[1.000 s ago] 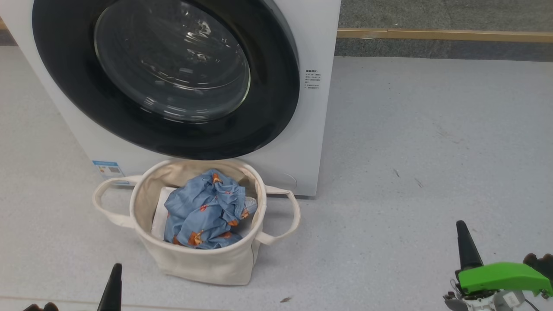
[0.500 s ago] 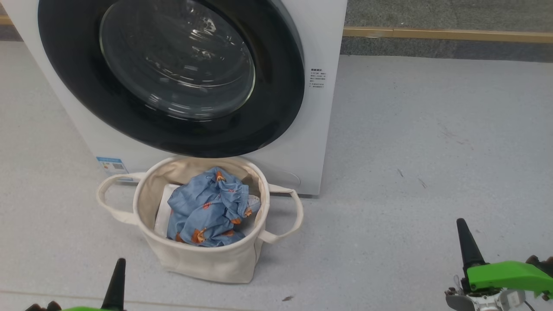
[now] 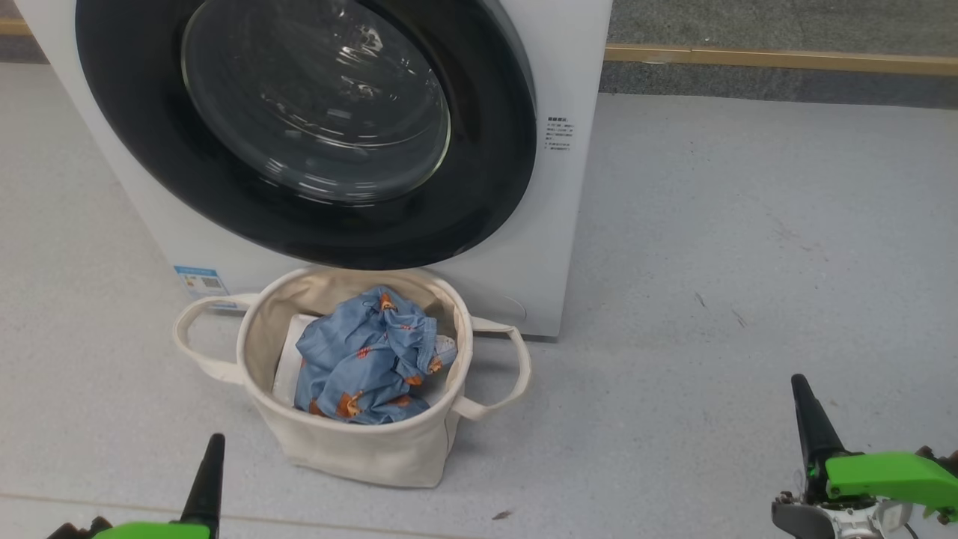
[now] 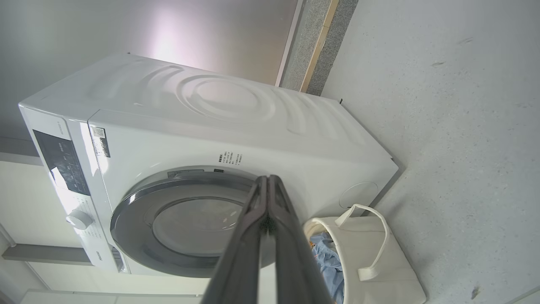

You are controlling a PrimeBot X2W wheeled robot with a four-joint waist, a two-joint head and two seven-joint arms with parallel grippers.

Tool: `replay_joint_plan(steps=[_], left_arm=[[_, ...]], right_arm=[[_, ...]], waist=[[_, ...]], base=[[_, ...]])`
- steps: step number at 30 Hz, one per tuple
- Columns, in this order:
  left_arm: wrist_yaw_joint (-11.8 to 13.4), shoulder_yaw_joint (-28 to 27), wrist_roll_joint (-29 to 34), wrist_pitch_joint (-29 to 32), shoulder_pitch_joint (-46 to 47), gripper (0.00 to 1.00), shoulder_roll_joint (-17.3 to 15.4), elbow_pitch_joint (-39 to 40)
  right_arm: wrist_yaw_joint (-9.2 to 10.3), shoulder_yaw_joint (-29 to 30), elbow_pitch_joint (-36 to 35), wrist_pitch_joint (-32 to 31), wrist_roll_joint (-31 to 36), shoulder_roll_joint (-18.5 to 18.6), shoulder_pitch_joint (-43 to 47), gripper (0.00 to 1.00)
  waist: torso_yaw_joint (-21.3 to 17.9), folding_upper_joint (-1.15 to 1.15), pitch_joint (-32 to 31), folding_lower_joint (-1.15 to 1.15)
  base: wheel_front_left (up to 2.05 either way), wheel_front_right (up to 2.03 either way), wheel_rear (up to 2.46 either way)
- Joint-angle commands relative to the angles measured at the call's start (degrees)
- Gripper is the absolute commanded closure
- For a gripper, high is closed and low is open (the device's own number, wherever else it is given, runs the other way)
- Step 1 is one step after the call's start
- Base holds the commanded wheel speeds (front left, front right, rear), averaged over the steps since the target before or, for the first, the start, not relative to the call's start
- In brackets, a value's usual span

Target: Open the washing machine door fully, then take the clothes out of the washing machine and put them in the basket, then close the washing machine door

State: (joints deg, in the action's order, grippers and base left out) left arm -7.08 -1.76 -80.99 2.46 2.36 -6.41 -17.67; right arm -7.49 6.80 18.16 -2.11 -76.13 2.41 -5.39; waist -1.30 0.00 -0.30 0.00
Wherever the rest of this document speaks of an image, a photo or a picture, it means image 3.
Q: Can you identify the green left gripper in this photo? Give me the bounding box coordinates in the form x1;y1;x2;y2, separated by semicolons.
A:
46;433;226;539

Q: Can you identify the black round glass washer door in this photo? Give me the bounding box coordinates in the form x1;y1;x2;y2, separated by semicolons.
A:
75;0;539;271

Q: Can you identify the blue energy label sticker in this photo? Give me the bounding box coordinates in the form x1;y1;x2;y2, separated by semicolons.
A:
174;265;230;302

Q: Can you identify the cream canvas laundry basket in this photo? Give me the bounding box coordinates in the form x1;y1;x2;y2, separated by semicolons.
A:
172;267;534;490

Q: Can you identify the white padding sheet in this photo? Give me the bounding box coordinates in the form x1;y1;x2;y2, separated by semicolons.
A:
272;313;459;409

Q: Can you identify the white front-load washing machine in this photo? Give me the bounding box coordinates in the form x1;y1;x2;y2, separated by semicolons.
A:
13;0;614;339

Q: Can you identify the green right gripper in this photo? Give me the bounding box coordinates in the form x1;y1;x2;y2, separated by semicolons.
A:
771;374;958;539

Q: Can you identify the blue patterned garment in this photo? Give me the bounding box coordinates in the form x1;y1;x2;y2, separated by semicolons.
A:
293;285;458;426

